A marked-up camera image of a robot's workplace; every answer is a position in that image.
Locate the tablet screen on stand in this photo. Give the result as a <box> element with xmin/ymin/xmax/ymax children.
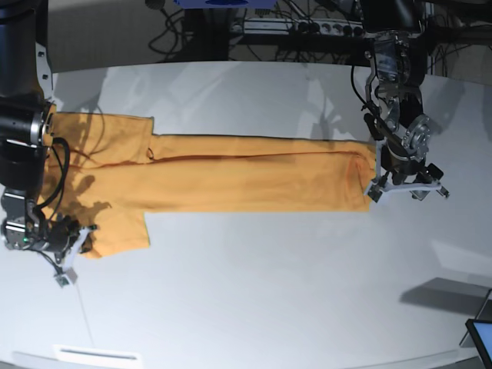
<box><xmin>460</xmin><ymin>289</ymin><xmax>491</xmax><ymax>368</ymax></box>

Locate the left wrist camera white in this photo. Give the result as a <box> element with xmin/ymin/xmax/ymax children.
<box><xmin>364</xmin><ymin>181</ymin><xmax>386</xmax><ymax>203</ymax></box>

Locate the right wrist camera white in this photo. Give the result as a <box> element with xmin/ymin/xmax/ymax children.
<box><xmin>54</xmin><ymin>268</ymin><xmax>78</xmax><ymax>288</ymax></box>

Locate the yellow T-shirt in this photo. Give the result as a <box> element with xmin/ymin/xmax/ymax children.
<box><xmin>53</xmin><ymin>113</ymin><xmax>375</xmax><ymax>259</ymax></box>

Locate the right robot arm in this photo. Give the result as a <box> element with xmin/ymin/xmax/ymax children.
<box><xmin>1</xmin><ymin>1</ymin><xmax>95</xmax><ymax>268</ymax></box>

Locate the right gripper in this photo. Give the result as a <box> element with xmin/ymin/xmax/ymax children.
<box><xmin>30</xmin><ymin>216</ymin><xmax>99</xmax><ymax>265</ymax></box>

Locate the white power strip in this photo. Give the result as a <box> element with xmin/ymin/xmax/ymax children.
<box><xmin>230</xmin><ymin>18</ymin><xmax>366</xmax><ymax>38</ymax></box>

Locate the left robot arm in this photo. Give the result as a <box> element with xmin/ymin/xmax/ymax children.
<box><xmin>359</xmin><ymin>1</ymin><xmax>450</xmax><ymax>202</ymax></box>

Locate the white flat bar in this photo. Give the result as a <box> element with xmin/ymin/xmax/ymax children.
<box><xmin>53</xmin><ymin>344</ymin><xmax>142</xmax><ymax>361</ymax></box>

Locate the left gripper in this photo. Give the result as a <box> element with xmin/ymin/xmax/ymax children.
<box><xmin>374</xmin><ymin>141</ymin><xmax>450</xmax><ymax>200</ymax></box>

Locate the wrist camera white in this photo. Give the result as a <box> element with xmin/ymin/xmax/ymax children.
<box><xmin>54</xmin><ymin>268</ymin><xmax>78</xmax><ymax>288</ymax></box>
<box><xmin>364</xmin><ymin>181</ymin><xmax>386</xmax><ymax>203</ymax></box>

